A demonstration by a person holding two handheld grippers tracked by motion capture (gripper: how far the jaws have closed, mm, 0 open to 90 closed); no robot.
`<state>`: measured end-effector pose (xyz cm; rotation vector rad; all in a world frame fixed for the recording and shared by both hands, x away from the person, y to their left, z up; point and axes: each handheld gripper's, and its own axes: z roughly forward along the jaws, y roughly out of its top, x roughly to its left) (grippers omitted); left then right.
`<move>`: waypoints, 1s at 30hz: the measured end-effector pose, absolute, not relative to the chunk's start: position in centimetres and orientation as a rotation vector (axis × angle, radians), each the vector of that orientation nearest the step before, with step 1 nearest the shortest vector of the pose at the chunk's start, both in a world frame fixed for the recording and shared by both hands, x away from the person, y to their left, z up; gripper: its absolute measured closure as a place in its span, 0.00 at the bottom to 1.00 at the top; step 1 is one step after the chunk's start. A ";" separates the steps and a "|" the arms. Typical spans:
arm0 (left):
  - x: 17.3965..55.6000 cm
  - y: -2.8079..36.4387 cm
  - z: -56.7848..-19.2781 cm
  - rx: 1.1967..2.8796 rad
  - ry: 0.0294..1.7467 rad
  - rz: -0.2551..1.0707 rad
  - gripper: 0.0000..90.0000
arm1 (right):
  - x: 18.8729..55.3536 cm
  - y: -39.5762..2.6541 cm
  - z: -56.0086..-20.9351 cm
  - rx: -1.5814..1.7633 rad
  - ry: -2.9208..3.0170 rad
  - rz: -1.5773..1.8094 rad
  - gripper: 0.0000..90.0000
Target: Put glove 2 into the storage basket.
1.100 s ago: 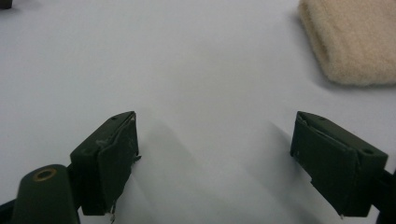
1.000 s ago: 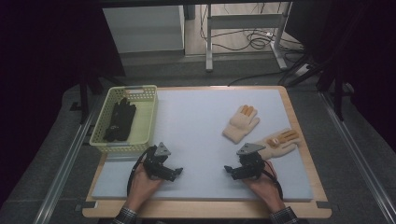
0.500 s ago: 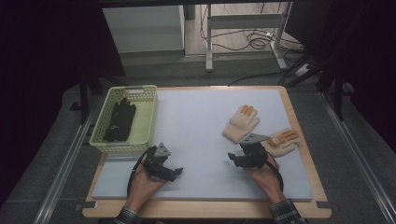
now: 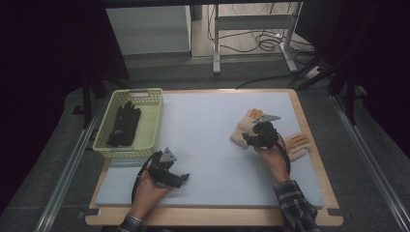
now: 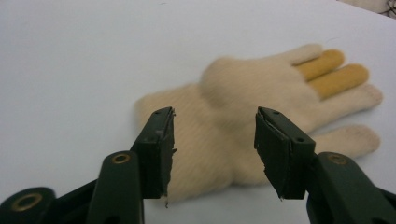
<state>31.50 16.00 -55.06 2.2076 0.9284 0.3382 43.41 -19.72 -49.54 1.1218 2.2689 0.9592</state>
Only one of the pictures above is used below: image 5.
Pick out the cream and yellow knitted glove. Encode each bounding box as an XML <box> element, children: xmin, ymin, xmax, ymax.
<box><xmin>134</xmin><ymin>43</ymin><xmax>384</xmax><ymax>203</ymax></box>

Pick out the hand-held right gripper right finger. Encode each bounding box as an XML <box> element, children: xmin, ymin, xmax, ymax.
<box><xmin>253</xmin><ymin>106</ymin><xmax>318</xmax><ymax>201</ymax></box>

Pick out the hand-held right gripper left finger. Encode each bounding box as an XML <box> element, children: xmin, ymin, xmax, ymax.
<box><xmin>130</xmin><ymin>106</ymin><xmax>177</xmax><ymax>201</ymax></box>

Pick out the pale beige object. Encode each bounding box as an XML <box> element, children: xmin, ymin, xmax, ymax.
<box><xmin>336</xmin><ymin>0</ymin><xmax>396</xmax><ymax>20</ymax></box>

